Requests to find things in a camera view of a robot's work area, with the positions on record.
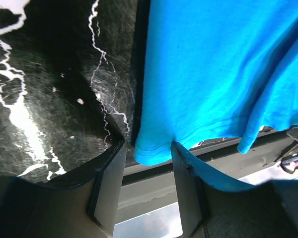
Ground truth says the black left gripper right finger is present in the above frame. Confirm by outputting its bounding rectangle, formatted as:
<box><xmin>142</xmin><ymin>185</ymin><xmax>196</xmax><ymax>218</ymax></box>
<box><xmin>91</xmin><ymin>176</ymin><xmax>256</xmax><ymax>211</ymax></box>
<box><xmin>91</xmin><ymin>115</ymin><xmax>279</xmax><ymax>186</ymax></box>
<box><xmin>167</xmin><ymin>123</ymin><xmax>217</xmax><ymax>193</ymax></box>
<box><xmin>171</xmin><ymin>142</ymin><xmax>298</xmax><ymax>238</ymax></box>

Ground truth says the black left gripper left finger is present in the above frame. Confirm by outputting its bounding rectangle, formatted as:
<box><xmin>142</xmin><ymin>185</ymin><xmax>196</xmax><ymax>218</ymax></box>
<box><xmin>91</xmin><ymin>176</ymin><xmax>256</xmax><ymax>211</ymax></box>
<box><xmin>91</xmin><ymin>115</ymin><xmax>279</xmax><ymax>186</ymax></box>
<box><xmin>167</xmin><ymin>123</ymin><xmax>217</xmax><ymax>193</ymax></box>
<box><xmin>0</xmin><ymin>141</ymin><xmax>126</xmax><ymax>238</ymax></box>

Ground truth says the blue t shirt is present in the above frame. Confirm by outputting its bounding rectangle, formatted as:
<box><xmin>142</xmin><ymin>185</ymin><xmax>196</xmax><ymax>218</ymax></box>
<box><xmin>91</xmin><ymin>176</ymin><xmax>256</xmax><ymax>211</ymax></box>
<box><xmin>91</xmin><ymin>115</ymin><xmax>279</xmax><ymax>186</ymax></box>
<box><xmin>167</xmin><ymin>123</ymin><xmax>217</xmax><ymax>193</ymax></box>
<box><xmin>135</xmin><ymin>0</ymin><xmax>298</xmax><ymax>166</ymax></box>

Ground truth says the black marble pattern mat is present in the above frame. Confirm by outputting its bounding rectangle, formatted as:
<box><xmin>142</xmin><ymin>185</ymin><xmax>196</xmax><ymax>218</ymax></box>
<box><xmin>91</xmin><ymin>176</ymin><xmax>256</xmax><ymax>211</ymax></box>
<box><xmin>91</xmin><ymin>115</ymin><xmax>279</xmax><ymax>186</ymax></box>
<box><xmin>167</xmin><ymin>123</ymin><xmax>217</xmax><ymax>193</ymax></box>
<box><xmin>0</xmin><ymin>0</ymin><xmax>144</xmax><ymax>182</ymax></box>

